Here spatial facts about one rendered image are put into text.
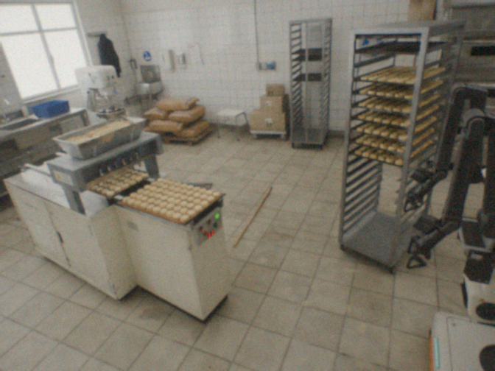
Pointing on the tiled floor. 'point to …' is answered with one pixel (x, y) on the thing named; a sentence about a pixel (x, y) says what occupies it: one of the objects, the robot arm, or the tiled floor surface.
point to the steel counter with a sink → (30, 134)
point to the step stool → (233, 119)
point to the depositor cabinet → (76, 233)
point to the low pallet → (188, 137)
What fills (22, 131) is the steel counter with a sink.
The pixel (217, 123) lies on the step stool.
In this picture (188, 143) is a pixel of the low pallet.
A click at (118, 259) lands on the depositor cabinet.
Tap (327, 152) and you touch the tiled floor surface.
